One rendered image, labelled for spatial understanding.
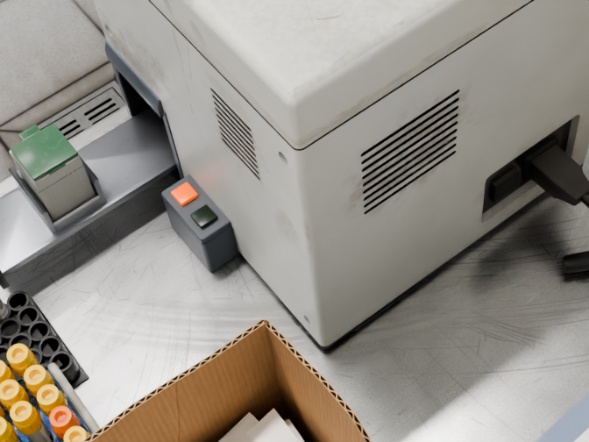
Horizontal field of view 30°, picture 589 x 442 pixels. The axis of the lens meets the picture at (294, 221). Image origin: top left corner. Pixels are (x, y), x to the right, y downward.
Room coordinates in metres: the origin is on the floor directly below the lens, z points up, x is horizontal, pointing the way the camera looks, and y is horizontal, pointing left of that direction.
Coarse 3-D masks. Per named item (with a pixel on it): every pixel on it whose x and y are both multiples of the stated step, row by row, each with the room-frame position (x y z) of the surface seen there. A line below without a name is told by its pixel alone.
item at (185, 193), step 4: (184, 184) 0.52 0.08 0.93; (188, 184) 0.52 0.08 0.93; (180, 188) 0.52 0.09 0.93; (184, 188) 0.52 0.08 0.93; (188, 188) 0.52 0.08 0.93; (192, 188) 0.52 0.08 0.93; (172, 192) 0.51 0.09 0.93; (176, 192) 0.51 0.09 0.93; (180, 192) 0.51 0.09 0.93; (184, 192) 0.51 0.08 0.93; (188, 192) 0.51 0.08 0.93; (192, 192) 0.51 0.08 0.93; (176, 196) 0.51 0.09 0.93; (180, 196) 0.51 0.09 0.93; (184, 196) 0.51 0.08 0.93; (188, 196) 0.51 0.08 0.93; (192, 196) 0.51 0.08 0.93; (196, 196) 0.51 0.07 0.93; (176, 200) 0.51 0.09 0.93; (180, 200) 0.50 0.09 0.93; (184, 200) 0.50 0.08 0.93; (188, 200) 0.50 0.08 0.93; (184, 204) 0.50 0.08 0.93
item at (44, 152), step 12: (24, 132) 0.55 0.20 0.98; (36, 132) 0.55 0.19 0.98; (48, 132) 0.55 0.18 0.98; (60, 132) 0.55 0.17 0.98; (24, 144) 0.54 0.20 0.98; (36, 144) 0.54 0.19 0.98; (48, 144) 0.54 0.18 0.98; (60, 144) 0.54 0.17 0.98; (24, 156) 0.53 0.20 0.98; (36, 156) 0.53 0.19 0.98; (48, 156) 0.53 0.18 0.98; (60, 156) 0.52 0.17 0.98; (72, 156) 0.52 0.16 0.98; (36, 168) 0.52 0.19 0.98; (48, 168) 0.51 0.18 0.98; (36, 180) 0.51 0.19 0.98
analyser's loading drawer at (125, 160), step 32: (128, 128) 0.60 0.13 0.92; (160, 128) 0.59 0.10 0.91; (96, 160) 0.57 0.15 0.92; (128, 160) 0.56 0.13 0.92; (160, 160) 0.56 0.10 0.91; (96, 192) 0.52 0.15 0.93; (128, 192) 0.53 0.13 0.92; (0, 224) 0.52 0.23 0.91; (32, 224) 0.51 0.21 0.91; (64, 224) 0.51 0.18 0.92; (0, 256) 0.49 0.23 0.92; (32, 256) 0.48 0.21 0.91
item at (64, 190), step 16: (16, 160) 0.53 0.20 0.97; (80, 160) 0.52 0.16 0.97; (48, 176) 0.51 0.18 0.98; (64, 176) 0.52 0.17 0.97; (80, 176) 0.52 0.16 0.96; (32, 192) 0.53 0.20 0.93; (48, 192) 0.51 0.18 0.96; (64, 192) 0.51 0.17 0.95; (80, 192) 0.52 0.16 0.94; (48, 208) 0.51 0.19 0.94; (64, 208) 0.51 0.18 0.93
